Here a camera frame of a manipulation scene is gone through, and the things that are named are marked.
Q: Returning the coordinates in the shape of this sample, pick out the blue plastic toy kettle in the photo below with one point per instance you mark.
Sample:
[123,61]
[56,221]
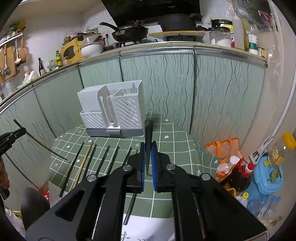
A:
[266,179]

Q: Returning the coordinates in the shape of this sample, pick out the green label white bottle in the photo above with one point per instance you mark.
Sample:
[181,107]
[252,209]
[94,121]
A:
[252,38]

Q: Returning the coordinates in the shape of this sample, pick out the wooden cutting board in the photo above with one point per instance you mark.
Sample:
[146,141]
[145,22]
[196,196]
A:
[176,33]

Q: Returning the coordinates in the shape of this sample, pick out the black cast iron pot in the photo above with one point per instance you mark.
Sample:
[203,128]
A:
[179,22]

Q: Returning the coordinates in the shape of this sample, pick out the wooden chopstick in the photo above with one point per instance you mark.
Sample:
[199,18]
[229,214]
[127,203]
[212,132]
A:
[44,146]
[82,165]

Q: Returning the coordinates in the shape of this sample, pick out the white rice cooker pot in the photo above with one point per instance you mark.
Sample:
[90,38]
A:
[91,46]

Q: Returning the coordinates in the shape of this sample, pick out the black range hood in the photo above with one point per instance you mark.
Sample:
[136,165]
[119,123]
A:
[149,11]

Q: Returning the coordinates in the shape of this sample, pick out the yellow toy microwave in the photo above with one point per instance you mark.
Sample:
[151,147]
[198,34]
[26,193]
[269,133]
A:
[71,51]

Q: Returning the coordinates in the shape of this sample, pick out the white grey utensil holder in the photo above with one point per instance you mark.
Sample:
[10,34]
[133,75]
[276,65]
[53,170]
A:
[114,110]

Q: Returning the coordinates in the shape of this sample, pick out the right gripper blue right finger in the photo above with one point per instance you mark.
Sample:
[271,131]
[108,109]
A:
[162,180]

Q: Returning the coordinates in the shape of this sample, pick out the black chopstick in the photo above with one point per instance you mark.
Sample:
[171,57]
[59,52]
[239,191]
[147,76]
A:
[102,160]
[130,208]
[148,141]
[112,160]
[69,171]
[127,156]
[89,161]

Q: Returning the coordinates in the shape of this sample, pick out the white squeeze bottle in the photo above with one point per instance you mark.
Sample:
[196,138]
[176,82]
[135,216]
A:
[238,32]

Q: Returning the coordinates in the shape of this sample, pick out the green checked tablecloth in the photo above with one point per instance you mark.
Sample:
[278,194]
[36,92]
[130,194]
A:
[188,161]

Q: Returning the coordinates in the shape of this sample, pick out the hanging wooden board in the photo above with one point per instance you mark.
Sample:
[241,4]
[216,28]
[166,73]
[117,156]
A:
[10,63]

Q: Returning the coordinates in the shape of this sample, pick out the orange plastic bag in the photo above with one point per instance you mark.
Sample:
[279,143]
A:
[225,149]

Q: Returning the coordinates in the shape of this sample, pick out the green glass bottle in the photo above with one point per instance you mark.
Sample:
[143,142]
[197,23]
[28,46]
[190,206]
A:
[59,59]

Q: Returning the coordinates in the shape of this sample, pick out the person left hand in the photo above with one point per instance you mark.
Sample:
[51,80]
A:
[5,183]

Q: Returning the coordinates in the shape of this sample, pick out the clear jar white powder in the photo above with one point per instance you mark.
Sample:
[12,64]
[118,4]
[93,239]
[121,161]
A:
[221,32]

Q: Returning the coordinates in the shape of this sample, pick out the dark soy sauce bottle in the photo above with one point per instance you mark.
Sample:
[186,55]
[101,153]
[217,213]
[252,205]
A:
[42,70]

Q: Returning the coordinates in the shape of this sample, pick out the black wok pan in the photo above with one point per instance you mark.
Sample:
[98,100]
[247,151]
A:
[129,33]

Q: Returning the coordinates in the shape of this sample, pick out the red cap sauce bottle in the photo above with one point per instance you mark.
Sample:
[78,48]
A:
[240,177]

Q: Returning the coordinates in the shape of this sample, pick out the yellow lid plastic jar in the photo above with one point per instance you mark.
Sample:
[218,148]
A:
[280,149]

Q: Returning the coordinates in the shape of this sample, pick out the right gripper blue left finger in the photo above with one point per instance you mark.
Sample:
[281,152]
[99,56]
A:
[135,181]

